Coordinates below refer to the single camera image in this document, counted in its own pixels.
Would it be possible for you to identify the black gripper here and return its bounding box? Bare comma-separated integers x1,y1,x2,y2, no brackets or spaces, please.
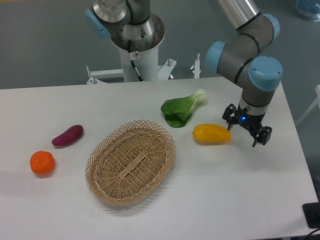
222,103,273,147

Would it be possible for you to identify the yellow mango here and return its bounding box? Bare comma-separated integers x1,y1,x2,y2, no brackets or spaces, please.
192,123,232,144

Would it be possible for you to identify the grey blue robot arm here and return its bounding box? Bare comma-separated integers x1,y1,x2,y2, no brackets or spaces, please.
84,0,283,145

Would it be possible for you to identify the green bok choy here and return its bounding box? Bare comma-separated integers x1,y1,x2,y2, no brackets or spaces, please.
160,88,208,128

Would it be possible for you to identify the black device at edge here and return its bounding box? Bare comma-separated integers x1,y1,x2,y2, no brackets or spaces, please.
302,202,320,229

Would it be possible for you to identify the woven wicker basket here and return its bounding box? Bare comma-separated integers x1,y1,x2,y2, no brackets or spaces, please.
85,120,176,207

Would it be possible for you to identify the blue plastic bag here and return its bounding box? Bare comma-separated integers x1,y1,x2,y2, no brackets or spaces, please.
295,0,320,22

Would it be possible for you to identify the purple sweet potato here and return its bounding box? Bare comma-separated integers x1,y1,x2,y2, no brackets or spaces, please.
51,124,84,147

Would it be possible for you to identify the orange tangerine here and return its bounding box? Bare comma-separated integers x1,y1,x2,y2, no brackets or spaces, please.
29,150,56,175

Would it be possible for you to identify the white frame at right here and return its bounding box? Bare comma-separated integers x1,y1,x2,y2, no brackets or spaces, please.
295,84,320,127

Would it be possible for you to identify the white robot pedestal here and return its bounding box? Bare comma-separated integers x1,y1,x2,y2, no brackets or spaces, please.
86,45,177,85

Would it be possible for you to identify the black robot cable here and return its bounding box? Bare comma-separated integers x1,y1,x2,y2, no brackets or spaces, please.
127,39,145,82

